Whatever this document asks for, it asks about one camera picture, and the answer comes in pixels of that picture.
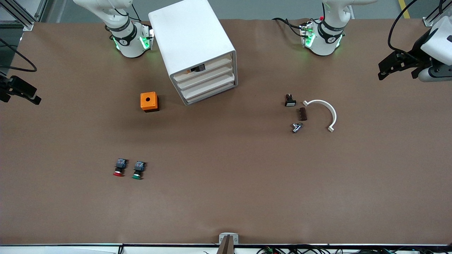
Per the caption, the red push button switch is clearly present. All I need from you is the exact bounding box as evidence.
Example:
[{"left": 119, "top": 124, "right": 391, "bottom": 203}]
[{"left": 113, "top": 158, "right": 128, "bottom": 177}]

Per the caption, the white plastic drawer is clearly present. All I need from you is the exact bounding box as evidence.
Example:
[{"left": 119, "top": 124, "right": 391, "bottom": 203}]
[
  {"left": 176, "top": 58, "right": 233, "bottom": 82},
  {"left": 184, "top": 83, "right": 238, "bottom": 105},
  {"left": 181, "top": 75, "right": 236, "bottom": 98},
  {"left": 178, "top": 67, "right": 235, "bottom": 91}
]

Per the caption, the white drawer cabinet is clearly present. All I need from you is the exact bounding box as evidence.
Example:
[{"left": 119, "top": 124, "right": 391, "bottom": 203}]
[{"left": 148, "top": 0, "right": 238, "bottom": 106}]

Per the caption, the white semicircular pipe clamp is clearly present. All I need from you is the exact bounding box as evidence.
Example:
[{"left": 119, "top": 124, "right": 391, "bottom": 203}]
[{"left": 303, "top": 99, "right": 337, "bottom": 133}]

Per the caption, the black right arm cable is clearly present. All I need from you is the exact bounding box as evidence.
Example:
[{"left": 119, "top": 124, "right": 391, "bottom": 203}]
[{"left": 0, "top": 37, "right": 38, "bottom": 73}]

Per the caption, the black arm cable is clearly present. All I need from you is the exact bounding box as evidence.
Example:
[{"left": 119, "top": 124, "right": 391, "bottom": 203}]
[
  {"left": 387, "top": 0, "right": 446, "bottom": 52},
  {"left": 0, "top": 37, "right": 38, "bottom": 73}
]

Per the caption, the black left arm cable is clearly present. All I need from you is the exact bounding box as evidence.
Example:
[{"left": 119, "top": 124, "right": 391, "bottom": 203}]
[{"left": 387, "top": 0, "right": 446, "bottom": 52}]

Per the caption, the silver aluminium frame profile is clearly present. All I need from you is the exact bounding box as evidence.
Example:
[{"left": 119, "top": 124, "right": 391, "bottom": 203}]
[
  {"left": 422, "top": 0, "right": 452, "bottom": 27},
  {"left": 0, "top": 0, "right": 48, "bottom": 31}
]

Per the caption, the black base cable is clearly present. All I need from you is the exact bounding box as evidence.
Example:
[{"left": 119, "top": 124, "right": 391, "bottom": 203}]
[{"left": 272, "top": 18, "right": 305, "bottom": 37}]

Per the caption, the orange button enclosure box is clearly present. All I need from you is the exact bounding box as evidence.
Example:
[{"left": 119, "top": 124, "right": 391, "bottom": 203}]
[{"left": 140, "top": 92, "right": 160, "bottom": 113}]

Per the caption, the green push button switch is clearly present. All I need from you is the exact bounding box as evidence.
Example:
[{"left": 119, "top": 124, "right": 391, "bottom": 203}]
[{"left": 132, "top": 161, "right": 147, "bottom": 180}]

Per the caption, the grey metal bracket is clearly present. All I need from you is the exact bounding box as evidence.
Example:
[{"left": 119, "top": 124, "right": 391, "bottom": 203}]
[{"left": 217, "top": 232, "right": 239, "bottom": 254}]

